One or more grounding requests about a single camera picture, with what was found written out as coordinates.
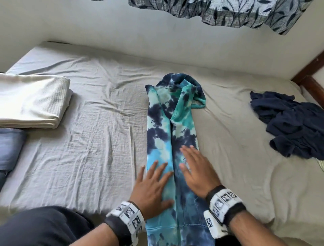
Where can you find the person's left thumb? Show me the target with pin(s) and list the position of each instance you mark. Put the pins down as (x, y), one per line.
(168, 204)

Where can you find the crumpled navy garment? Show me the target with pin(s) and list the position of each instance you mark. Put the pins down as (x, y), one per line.
(293, 124)

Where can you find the person's left little finger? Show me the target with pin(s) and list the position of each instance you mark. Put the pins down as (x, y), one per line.
(141, 174)

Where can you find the white marker wrist camera band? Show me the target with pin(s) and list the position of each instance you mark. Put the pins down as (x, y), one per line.
(127, 215)
(221, 205)

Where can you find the person's left hand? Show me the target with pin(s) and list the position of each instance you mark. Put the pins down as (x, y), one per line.
(149, 195)

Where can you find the folded white blanket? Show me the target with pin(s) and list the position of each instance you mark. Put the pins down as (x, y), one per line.
(33, 101)

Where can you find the blue-grey pillow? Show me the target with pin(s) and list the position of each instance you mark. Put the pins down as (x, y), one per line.
(10, 149)

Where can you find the brown wooden bed frame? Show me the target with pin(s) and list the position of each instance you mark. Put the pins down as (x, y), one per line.
(307, 76)

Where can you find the person's left forearm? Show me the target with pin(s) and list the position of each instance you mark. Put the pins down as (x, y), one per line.
(98, 234)

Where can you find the grey leaf-print curtain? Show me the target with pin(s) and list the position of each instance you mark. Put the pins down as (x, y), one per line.
(227, 12)

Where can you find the grey bed sheet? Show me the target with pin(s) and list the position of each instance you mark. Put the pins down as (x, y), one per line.
(101, 126)

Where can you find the blue tie-dye hoodie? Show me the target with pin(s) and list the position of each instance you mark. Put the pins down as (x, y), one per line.
(174, 119)

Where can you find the person's dark trouser leg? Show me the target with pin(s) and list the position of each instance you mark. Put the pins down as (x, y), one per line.
(43, 228)

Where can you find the person's right thumb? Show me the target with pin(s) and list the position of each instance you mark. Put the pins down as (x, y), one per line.
(184, 171)

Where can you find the person's right hand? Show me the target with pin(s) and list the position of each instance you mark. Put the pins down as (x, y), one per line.
(202, 174)

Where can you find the person's right forearm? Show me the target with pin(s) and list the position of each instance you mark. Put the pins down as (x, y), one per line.
(255, 232)

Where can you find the person's left middle finger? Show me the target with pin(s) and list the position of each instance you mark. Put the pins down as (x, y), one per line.
(161, 171)

